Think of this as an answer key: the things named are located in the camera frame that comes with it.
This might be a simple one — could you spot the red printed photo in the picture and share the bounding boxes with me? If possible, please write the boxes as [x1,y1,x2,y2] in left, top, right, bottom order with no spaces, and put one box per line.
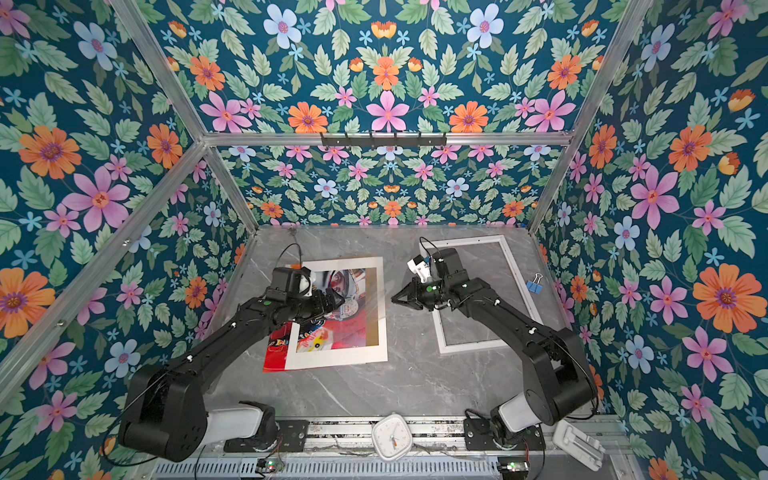
[263,261,378,373]

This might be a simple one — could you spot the white plastic holder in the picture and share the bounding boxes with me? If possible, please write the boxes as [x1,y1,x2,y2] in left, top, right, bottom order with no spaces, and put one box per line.
[552,421,606,472]

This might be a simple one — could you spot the brown backing board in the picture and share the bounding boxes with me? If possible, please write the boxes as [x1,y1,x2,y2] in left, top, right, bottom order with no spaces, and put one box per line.
[365,268,380,347]

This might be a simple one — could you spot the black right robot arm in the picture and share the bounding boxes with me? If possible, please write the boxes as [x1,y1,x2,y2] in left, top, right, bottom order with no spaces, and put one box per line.
[391,248,599,448]

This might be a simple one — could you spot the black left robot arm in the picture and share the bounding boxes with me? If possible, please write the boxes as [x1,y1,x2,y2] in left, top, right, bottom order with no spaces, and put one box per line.
[117,267,345,462]

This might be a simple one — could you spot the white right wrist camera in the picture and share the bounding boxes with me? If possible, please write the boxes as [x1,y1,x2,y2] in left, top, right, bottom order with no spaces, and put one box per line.
[407,255,432,283]

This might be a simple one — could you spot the white picture frame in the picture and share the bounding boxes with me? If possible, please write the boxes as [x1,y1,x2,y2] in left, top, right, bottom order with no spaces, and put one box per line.
[431,235,544,355]

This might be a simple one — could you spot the white square clock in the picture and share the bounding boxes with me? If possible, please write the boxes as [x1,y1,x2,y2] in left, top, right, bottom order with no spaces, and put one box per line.
[371,413,414,462]

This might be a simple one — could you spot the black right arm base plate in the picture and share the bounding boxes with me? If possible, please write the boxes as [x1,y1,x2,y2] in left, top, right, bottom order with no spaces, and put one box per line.
[463,417,546,451]

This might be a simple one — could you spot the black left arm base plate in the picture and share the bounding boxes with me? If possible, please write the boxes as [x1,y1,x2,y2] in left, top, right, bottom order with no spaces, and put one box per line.
[224,419,310,453]

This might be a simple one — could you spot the clear acrylic sheet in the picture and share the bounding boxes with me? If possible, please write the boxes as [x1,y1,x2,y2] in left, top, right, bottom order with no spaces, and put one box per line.
[314,261,397,365]

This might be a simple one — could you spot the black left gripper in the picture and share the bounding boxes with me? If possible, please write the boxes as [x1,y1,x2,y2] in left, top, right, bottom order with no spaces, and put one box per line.
[285,284,346,324]

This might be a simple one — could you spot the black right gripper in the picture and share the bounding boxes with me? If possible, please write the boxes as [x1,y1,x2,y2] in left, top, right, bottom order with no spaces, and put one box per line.
[391,278,451,310]

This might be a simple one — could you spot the blue binder clip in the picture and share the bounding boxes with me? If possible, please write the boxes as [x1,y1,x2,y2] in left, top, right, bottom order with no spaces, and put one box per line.
[526,273,543,295]

